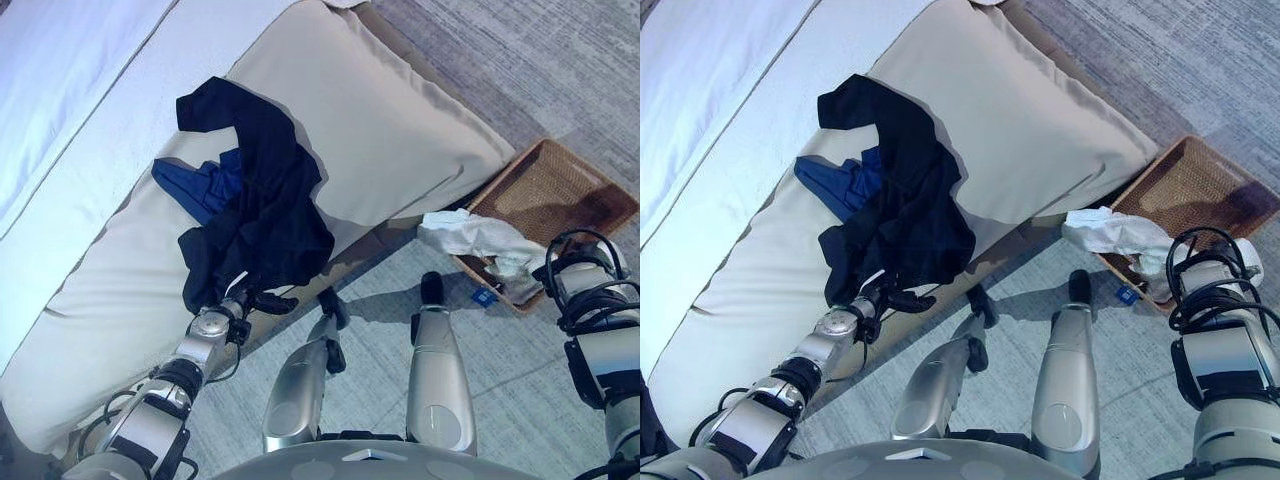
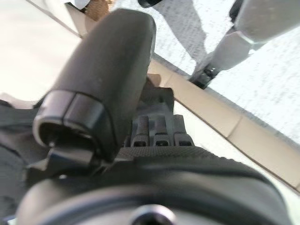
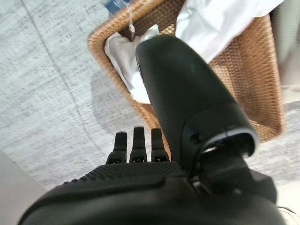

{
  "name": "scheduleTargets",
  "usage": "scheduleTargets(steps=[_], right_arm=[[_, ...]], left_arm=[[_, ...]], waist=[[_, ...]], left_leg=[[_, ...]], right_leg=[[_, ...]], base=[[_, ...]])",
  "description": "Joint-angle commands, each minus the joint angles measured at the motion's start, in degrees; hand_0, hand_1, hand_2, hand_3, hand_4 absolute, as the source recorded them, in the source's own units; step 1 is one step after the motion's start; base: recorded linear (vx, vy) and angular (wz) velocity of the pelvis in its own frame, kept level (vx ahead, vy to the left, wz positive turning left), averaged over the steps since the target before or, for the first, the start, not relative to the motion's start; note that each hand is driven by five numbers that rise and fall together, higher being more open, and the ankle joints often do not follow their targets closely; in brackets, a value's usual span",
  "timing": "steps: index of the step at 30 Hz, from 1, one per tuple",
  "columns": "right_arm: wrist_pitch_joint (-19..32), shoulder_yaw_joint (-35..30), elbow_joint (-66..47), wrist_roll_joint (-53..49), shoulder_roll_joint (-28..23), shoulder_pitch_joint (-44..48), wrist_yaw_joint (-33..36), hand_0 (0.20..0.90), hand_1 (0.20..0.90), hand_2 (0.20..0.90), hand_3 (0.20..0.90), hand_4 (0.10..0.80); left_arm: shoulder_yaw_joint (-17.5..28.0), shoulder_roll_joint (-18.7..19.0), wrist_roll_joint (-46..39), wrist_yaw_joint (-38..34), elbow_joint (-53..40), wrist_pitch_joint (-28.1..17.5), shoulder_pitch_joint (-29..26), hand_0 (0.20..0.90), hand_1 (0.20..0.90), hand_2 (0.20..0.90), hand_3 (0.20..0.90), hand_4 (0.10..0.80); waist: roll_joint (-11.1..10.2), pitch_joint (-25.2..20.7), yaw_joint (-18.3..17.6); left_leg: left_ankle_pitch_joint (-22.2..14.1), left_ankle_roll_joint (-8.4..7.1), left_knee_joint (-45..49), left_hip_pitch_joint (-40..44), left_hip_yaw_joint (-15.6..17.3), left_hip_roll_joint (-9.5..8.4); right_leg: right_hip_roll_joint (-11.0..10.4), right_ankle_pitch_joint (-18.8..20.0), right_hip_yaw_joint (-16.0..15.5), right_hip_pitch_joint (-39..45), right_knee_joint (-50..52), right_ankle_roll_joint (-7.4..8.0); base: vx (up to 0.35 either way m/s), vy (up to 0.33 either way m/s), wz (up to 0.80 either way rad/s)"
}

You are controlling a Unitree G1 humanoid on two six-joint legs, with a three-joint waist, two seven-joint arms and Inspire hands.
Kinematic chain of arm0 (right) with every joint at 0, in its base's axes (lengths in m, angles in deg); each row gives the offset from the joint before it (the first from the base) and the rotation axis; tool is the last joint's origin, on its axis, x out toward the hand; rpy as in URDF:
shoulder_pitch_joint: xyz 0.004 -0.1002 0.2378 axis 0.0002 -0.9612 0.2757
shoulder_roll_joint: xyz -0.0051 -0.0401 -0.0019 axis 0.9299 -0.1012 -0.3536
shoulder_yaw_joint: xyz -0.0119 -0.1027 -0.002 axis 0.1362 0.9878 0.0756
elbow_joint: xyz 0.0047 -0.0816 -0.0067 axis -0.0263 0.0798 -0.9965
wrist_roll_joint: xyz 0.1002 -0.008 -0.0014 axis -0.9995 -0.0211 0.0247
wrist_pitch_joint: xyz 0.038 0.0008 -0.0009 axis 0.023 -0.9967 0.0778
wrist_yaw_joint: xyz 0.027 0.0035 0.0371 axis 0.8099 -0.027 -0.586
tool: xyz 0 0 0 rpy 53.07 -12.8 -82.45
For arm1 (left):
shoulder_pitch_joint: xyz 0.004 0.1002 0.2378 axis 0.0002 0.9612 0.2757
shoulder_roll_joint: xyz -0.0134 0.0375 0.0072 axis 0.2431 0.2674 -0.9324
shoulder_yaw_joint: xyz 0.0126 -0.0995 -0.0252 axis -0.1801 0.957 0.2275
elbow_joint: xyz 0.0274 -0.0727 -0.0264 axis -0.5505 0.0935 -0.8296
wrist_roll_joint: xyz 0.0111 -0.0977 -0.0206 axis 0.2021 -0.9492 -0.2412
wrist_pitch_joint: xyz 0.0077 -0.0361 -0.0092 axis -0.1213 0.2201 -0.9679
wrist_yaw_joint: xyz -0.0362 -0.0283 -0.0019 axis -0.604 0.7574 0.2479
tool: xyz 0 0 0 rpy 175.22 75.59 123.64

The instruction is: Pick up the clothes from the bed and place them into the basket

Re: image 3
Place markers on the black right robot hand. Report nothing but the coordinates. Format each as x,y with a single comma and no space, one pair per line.
182,93

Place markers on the white garment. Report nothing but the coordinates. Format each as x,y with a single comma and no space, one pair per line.
211,23

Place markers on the white price tag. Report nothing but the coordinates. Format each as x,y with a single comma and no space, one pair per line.
131,23

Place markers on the brown wicker basket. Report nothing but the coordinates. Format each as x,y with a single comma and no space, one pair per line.
253,82

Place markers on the grey woven rug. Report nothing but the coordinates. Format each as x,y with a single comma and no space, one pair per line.
47,82

